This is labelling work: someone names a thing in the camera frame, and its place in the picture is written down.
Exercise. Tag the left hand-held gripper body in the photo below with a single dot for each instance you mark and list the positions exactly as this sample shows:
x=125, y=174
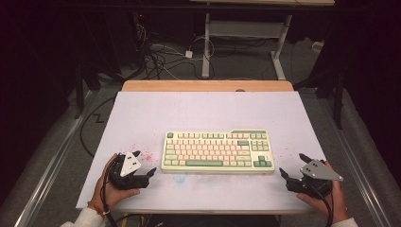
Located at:
x=126, y=183

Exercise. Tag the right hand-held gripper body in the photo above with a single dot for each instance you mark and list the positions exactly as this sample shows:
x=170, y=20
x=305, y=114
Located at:
x=318, y=171

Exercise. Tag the green and pink keyboard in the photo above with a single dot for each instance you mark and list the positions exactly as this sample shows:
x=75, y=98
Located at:
x=214, y=151

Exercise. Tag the person's left hand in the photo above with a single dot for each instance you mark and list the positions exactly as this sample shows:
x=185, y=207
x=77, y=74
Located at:
x=110, y=195

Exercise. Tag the person's right hand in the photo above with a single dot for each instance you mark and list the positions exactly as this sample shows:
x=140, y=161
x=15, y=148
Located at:
x=335, y=205

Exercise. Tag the black stand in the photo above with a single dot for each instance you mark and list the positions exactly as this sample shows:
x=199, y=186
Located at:
x=79, y=94
x=339, y=101

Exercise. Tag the white board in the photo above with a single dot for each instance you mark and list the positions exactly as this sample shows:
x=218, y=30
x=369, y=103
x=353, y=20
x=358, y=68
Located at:
x=205, y=110

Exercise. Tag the wooden table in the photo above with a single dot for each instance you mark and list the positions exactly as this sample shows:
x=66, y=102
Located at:
x=205, y=85

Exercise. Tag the white power adapter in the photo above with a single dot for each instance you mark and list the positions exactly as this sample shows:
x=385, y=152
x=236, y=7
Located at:
x=188, y=54

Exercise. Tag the metal floor rail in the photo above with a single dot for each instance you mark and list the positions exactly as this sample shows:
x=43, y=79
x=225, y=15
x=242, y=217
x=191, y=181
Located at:
x=356, y=164
x=47, y=176

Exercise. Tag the white desk frame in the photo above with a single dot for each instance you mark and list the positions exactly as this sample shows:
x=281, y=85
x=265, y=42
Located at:
x=205, y=47

